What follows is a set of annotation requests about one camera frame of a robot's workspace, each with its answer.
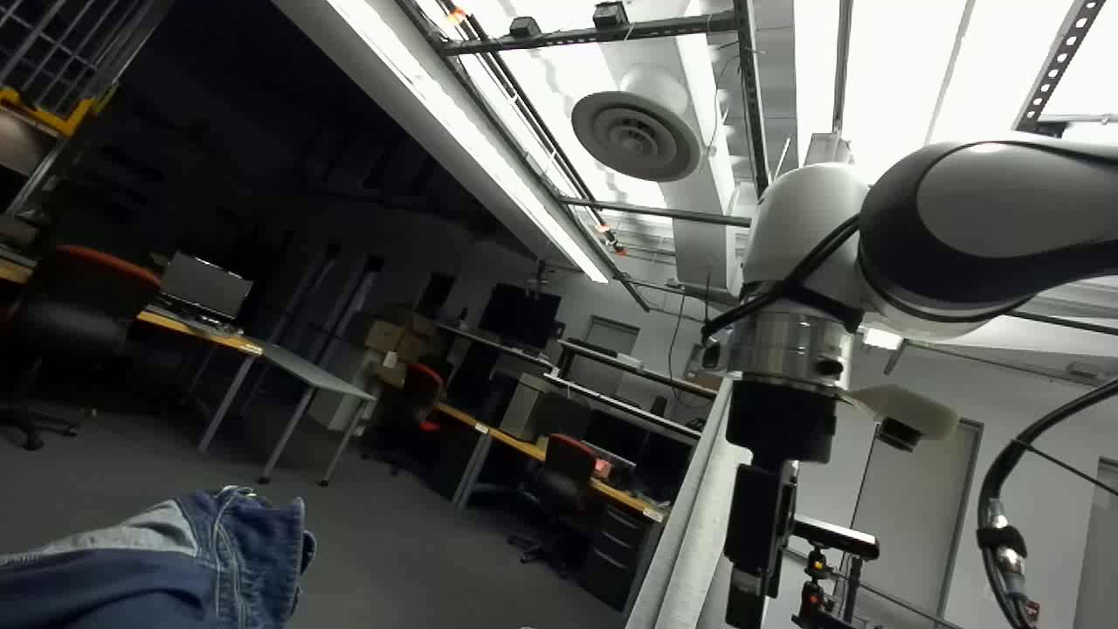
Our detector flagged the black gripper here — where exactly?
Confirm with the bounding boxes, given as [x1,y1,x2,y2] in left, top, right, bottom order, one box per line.
[724,375,845,629]

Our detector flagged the blue denim jeans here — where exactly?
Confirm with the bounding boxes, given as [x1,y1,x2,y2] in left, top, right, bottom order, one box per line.
[0,484,322,629]

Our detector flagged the red black office chair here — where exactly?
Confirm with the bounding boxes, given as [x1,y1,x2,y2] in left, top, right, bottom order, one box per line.
[369,357,452,469]
[0,242,166,453]
[519,430,609,574]

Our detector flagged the grey door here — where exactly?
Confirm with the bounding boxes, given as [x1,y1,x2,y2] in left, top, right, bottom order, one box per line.
[850,397,989,629]

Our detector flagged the long yellow edged desk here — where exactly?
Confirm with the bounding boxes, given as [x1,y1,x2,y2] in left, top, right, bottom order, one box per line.
[428,397,672,527]

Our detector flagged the black computer monitor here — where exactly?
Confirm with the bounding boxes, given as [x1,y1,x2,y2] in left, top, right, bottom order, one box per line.
[477,279,567,352]

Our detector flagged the round ceiling air vent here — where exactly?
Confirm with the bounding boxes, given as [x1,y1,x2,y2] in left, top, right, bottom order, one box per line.
[568,87,706,185]

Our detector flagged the cardboard box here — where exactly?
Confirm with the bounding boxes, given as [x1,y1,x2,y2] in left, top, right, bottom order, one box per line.
[358,319,435,362]

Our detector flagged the long ceiling light fixture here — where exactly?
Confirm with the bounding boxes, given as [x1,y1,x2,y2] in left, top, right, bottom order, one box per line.
[273,0,614,285]

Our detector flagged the black ceiling mounting bar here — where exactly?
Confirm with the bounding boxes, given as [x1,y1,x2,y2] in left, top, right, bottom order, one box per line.
[432,0,749,63]

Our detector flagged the yellow edged wooden desk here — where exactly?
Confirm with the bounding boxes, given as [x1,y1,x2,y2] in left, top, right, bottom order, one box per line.
[126,304,269,458]

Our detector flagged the grey box on desk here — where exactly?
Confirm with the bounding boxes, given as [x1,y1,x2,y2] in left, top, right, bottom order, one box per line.
[155,250,257,329]

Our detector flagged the grey partition wall panel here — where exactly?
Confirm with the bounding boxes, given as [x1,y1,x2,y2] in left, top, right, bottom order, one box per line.
[622,370,749,629]

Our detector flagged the black stereo camera bar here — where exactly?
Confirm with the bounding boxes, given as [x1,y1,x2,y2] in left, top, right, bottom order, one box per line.
[788,512,884,567]

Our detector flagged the camera stand with red clamp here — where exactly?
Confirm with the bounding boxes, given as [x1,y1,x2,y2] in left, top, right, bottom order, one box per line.
[794,544,845,629]

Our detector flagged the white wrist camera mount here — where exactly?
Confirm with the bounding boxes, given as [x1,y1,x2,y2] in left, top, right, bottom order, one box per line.
[845,384,959,453]

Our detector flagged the dark desk shelf frame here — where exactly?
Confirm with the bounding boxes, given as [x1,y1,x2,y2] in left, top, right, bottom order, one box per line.
[544,334,720,452]

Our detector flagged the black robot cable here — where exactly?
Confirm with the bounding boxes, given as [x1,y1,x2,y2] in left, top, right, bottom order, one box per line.
[973,377,1118,629]

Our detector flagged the black perforated ceiling rail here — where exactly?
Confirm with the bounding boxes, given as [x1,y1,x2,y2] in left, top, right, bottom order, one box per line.
[1012,0,1110,136]

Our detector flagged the metal wire storage rack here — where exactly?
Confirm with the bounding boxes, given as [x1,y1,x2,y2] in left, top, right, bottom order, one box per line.
[0,0,162,143]

